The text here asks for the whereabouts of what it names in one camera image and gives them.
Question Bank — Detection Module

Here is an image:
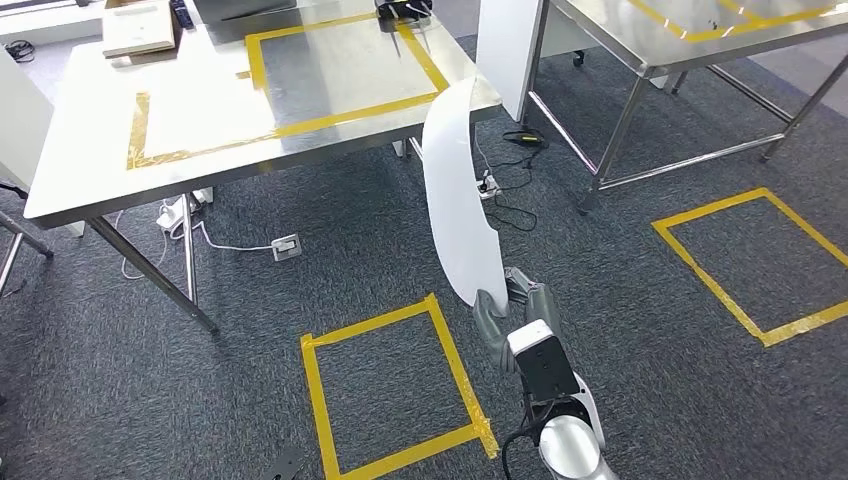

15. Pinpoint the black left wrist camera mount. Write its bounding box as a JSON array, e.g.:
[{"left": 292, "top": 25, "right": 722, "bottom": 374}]
[{"left": 256, "top": 445, "right": 309, "bottom": 480}]

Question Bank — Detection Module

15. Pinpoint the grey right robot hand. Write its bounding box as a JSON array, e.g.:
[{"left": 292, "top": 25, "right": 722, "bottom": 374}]
[{"left": 472, "top": 266, "right": 564, "bottom": 374}]

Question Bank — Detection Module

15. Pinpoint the white power strip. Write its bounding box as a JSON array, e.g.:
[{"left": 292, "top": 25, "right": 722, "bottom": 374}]
[
  {"left": 476, "top": 170, "right": 503, "bottom": 201},
  {"left": 155, "top": 187, "right": 215, "bottom": 233}
]

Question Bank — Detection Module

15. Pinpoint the black equipment box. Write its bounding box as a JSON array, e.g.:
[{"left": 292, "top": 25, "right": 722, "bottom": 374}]
[{"left": 374, "top": 0, "right": 434, "bottom": 21}]

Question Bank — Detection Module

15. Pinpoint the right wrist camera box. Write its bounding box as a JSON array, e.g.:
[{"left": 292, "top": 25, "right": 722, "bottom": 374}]
[{"left": 506, "top": 319, "right": 582, "bottom": 403}]

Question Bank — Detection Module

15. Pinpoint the white curved plastic part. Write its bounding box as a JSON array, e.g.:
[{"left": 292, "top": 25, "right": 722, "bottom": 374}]
[{"left": 421, "top": 76, "right": 510, "bottom": 318}]

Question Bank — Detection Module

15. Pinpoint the yellow tape frame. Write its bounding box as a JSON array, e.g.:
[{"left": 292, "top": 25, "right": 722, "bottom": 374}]
[
  {"left": 125, "top": 11, "right": 452, "bottom": 172},
  {"left": 627, "top": 0, "right": 837, "bottom": 45}
]

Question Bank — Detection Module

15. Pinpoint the stainless steel workbench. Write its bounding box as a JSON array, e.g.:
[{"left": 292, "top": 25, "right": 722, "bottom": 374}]
[
  {"left": 526, "top": 0, "right": 848, "bottom": 217},
  {"left": 23, "top": 0, "right": 503, "bottom": 336}
]

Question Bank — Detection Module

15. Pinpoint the black camera cable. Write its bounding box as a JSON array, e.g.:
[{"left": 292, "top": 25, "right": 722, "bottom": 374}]
[{"left": 498, "top": 396, "right": 554, "bottom": 480}]

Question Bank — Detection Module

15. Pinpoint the black power adapter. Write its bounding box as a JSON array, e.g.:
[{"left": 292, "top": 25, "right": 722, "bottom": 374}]
[{"left": 502, "top": 129, "right": 550, "bottom": 150}]

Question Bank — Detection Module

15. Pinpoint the white partition panel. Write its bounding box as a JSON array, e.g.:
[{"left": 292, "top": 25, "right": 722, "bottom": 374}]
[{"left": 475, "top": 0, "right": 546, "bottom": 124}]

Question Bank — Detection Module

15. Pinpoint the white power cable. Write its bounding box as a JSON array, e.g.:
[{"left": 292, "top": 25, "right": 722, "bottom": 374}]
[{"left": 112, "top": 208, "right": 276, "bottom": 281}]

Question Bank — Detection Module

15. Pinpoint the white floor socket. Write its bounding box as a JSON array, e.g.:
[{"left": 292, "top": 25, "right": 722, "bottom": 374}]
[{"left": 271, "top": 233, "right": 303, "bottom": 262}]

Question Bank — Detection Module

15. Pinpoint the steel furniture leg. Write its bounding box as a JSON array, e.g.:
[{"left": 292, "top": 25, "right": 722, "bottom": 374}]
[{"left": 0, "top": 210, "right": 54, "bottom": 296}]

